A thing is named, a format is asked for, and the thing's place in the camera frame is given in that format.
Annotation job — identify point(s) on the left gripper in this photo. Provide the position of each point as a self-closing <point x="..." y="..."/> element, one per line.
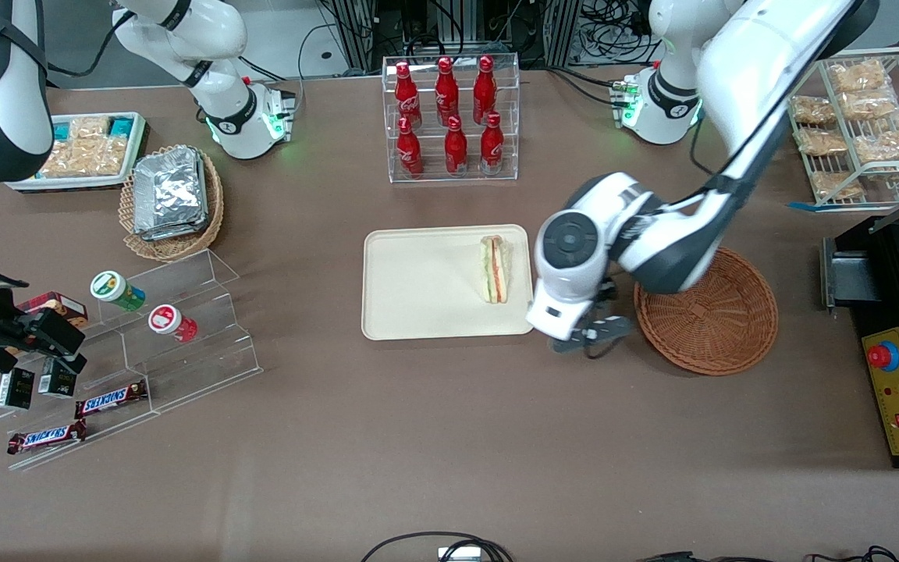
<point x="606" y="293"/>

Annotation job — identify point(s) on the triangle sandwich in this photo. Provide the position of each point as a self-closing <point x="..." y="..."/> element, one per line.
<point x="496" y="269"/>

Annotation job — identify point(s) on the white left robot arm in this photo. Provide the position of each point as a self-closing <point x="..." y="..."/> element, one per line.
<point x="762" y="47"/>

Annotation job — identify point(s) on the round brown wicker basket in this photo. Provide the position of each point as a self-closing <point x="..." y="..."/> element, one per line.
<point x="715" y="328"/>

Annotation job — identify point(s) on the beige rectangular tray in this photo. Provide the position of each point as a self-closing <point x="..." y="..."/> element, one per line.
<point x="418" y="281"/>

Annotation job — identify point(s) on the white snack tray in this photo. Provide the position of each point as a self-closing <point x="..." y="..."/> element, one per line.
<point x="67" y="183"/>

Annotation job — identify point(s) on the oval tan wicker basket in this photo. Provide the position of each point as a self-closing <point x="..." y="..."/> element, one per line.
<point x="176" y="248"/>

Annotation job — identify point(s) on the small black box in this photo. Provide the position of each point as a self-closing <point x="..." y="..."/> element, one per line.
<point x="58" y="381"/>
<point x="15" y="389"/>

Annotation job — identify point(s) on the red brown snack box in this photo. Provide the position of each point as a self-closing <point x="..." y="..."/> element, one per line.
<point x="59" y="303"/>

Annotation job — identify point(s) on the Snickers chocolate bar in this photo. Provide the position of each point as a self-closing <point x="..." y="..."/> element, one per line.
<point x="110" y="400"/>
<point x="45" y="438"/>

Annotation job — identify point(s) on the green snack cup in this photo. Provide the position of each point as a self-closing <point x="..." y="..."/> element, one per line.
<point x="110" y="286"/>

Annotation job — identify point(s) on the red snack cup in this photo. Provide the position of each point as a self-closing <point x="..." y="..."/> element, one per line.
<point x="165" y="318"/>

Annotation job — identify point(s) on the clear acrylic stepped stand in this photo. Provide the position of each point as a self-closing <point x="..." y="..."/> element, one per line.
<point x="200" y="343"/>

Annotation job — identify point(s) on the silver foil pack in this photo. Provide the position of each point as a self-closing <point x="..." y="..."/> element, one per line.
<point x="168" y="191"/>
<point x="176" y="234"/>

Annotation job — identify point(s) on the clear cracker pack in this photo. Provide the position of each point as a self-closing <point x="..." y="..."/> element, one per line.
<point x="89" y="129"/>
<point x="87" y="158"/>

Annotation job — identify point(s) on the clear acrylic bottle rack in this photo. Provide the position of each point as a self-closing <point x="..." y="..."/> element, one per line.
<point x="449" y="176"/>

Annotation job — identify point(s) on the red cola bottle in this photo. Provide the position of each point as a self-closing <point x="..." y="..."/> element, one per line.
<point x="456" y="148"/>
<point x="484" y="94"/>
<point x="492" y="144"/>
<point x="406" y="97"/>
<point x="409" y="152"/>
<point x="446" y="94"/>

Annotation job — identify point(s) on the teal snack packet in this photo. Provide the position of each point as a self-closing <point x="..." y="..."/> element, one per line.
<point x="122" y="125"/>
<point x="63" y="130"/>

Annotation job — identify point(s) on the small white device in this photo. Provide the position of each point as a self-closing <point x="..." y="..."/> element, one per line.
<point x="459" y="556"/>

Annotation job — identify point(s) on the clear bagged pastry pack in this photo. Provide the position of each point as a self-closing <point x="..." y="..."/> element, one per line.
<point x="886" y="142"/>
<point x="869" y="105"/>
<point x="820" y="141"/>
<point x="838" y="185"/>
<point x="859" y="76"/>
<point x="812" y="110"/>

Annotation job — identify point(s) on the red emergency stop button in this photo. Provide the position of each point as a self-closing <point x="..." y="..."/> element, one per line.
<point x="883" y="357"/>

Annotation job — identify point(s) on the black equipment housing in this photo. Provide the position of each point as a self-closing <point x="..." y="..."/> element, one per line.
<point x="886" y="304"/>

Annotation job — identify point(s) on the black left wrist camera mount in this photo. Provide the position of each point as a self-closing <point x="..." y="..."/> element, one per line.
<point x="609" y="328"/>

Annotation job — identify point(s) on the grey metal bracket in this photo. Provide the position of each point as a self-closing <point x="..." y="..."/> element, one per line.
<point x="847" y="281"/>

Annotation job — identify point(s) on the aluminium frame rack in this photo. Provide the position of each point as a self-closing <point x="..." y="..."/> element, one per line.
<point x="356" y="31"/>

